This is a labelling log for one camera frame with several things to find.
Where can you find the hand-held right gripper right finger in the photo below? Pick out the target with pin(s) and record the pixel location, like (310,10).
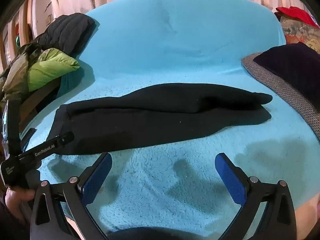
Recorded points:
(230,177)

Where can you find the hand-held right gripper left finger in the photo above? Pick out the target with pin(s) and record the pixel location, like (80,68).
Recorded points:
(96,177)

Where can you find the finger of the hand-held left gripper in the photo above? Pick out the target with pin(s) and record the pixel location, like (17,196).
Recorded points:
(47,148)

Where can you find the black pants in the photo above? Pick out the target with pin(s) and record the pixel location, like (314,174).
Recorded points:
(150,115)

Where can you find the person's left forearm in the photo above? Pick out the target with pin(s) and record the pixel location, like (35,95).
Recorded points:
(10,225)

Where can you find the person's left hand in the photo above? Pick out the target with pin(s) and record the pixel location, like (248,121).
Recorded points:
(17,200)

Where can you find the lime green jacket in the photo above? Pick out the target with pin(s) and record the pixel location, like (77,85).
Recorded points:
(50,67)

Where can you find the olive camouflage jacket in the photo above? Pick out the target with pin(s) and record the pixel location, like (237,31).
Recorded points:
(17,72)

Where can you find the grey woven cushion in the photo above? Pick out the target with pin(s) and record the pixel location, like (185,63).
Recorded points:
(282,90)

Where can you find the black puffer jacket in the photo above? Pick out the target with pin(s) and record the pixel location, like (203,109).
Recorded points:
(67,30)

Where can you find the dark purple cloth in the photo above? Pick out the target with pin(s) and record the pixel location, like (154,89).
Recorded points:
(287,65)

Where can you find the turquoise fleece blanket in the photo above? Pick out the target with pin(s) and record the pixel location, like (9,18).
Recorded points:
(175,42)

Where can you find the patterned blanket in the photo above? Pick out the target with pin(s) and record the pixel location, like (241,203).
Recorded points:
(295,32)

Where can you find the red cloth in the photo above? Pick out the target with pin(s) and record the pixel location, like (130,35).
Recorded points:
(297,13)

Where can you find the brown wooden frame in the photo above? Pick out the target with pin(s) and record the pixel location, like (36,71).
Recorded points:
(40,97)

